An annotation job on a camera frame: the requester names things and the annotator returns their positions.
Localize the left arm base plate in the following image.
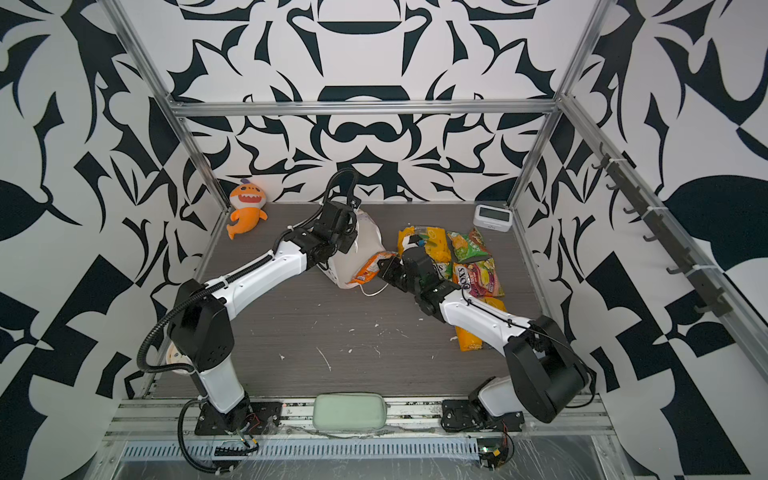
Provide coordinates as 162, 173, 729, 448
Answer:
195, 401, 283, 436

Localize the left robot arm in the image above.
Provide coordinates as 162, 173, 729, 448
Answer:
136, 168, 361, 454

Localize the orange pink Fox's candy packet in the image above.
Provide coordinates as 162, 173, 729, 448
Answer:
453, 258, 505, 298

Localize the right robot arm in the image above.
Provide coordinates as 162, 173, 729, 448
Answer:
377, 247, 591, 423

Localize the white cable duct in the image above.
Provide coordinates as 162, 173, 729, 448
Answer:
122, 437, 479, 461

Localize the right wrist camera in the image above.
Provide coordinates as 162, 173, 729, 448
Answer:
399, 234, 425, 254

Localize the green pouch case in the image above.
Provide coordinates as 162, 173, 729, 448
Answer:
312, 393, 387, 433

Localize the patterned paper gift bag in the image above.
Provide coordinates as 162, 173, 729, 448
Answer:
324, 210, 387, 290

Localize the small green orange snack packet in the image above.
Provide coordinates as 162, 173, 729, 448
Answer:
447, 228, 491, 263

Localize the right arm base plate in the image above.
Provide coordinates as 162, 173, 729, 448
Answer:
440, 400, 525, 433

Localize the yellow snack packet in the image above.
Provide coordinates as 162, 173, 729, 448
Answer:
455, 296, 507, 352
397, 226, 452, 262

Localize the white digital clock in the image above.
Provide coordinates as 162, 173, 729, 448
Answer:
473, 204, 513, 232

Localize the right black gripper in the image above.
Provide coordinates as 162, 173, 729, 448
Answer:
379, 255, 427, 298

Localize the green Fox's candy packet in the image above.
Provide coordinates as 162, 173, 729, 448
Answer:
435, 262, 453, 281

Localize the orange shark plush toy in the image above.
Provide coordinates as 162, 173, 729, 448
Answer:
226, 179, 268, 240

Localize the black wall hook rack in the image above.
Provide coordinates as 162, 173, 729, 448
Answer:
592, 142, 733, 318

